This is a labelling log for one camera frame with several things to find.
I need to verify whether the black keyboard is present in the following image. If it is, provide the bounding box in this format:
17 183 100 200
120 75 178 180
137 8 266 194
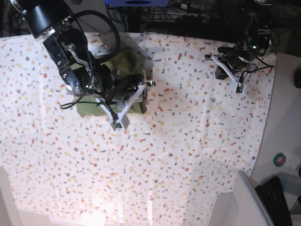
255 176 293 226

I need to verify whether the green t-shirt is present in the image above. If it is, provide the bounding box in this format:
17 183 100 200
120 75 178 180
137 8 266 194
76 48 144 118

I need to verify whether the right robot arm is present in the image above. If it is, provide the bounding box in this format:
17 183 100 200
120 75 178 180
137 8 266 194
11 0 148 115

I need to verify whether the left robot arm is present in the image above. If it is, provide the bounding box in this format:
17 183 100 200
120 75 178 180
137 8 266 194
218 0 272 75

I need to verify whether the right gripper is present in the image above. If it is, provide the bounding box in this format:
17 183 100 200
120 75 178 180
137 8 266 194
94 65 148 113

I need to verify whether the terrazzo patterned tablecloth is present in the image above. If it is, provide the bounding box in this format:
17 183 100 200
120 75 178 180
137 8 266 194
0 33 275 226

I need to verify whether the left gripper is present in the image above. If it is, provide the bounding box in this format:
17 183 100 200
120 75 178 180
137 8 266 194
215 47 255 80

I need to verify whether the blue box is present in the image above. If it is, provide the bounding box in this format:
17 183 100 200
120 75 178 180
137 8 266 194
104 0 176 7

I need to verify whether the grey plastic bin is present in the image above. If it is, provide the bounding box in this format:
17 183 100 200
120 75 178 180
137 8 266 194
209 171 274 226

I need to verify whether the black object at right edge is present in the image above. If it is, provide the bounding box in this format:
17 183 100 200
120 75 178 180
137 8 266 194
293 68 301 89

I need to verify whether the green tape roll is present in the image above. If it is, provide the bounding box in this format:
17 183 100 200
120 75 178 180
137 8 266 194
273 153 286 167

